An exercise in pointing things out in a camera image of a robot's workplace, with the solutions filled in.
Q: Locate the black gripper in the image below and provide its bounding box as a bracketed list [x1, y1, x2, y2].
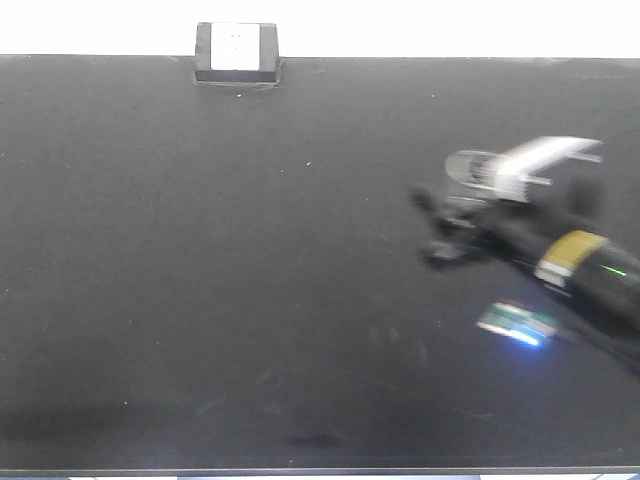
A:
[409, 179, 605, 273]

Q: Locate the clear glass beaker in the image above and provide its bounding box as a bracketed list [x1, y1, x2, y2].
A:
[444, 150, 506, 200]

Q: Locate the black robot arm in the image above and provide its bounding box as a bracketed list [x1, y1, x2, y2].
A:
[410, 185, 639, 371]

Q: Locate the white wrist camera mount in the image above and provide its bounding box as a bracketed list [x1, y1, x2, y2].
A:
[491, 136, 602, 203]

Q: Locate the black power outlet box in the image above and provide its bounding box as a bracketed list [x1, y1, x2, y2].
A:
[194, 22, 281, 84]

